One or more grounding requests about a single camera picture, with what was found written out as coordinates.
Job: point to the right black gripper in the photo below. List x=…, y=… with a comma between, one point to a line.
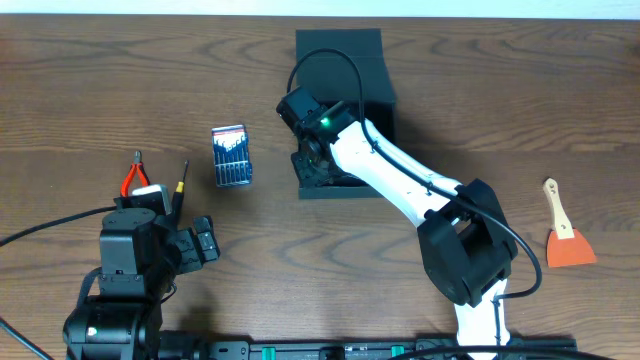
x=300, y=166

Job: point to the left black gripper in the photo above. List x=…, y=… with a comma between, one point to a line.
x=187, y=245

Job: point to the blue drill bit case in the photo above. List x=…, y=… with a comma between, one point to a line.
x=230, y=145

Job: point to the orange scraper wooden handle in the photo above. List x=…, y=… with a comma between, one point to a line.
x=566, y=246

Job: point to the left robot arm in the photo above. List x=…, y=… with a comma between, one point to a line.
x=119, y=309

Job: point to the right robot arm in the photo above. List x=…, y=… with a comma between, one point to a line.
x=466, y=251

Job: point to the black yellow screwdriver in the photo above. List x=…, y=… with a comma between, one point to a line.
x=178, y=198

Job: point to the dark green open box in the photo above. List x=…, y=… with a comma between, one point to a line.
x=330, y=79

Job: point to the red handled pliers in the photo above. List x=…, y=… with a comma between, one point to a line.
x=136, y=170

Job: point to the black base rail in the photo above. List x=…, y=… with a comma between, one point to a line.
x=370, y=350

